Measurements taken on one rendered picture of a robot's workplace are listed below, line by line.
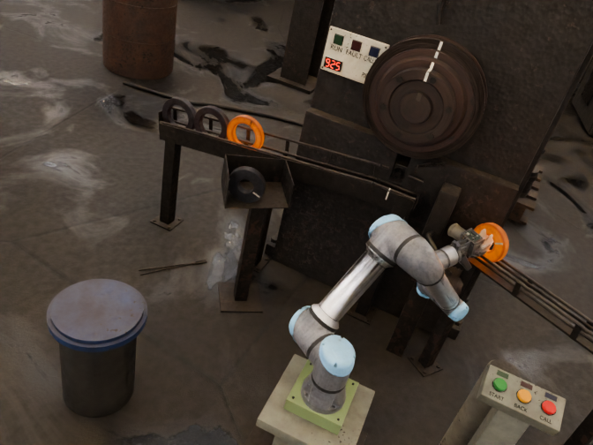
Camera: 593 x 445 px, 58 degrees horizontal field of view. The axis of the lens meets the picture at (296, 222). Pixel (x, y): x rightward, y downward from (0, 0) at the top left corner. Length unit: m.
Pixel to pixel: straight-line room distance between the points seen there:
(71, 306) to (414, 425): 1.41
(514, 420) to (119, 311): 1.31
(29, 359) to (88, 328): 0.55
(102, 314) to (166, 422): 0.51
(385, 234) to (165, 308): 1.22
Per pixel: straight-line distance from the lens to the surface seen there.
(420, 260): 1.66
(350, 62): 2.36
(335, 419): 1.86
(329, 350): 1.71
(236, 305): 2.59
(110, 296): 1.99
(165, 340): 2.43
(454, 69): 2.11
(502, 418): 1.89
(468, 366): 2.75
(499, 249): 2.18
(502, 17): 2.23
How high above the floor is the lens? 1.81
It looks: 34 degrees down
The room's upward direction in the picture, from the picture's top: 14 degrees clockwise
